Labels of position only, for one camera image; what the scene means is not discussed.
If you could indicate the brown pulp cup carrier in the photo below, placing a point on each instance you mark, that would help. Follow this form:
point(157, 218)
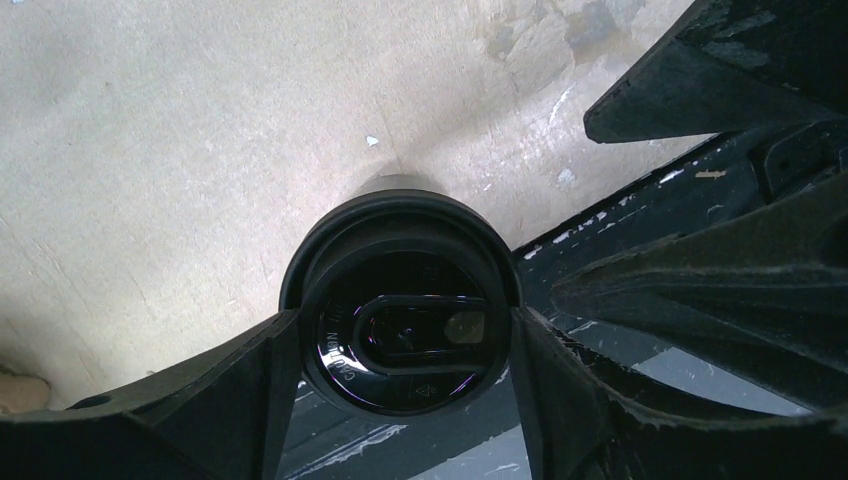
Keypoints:
point(22, 393)

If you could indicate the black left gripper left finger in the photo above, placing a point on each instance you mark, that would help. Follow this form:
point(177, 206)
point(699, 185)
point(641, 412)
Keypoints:
point(223, 414)

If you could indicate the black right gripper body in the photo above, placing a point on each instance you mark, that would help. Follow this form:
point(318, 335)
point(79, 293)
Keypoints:
point(794, 158)

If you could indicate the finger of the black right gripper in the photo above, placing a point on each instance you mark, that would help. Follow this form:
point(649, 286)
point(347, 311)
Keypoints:
point(763, 295)
point(729, 66)

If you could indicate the black lid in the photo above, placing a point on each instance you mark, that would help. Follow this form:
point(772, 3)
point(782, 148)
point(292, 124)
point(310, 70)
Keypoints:
point(404, 300)

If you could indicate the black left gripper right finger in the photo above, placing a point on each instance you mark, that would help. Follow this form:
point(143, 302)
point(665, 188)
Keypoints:
point(584, 416)

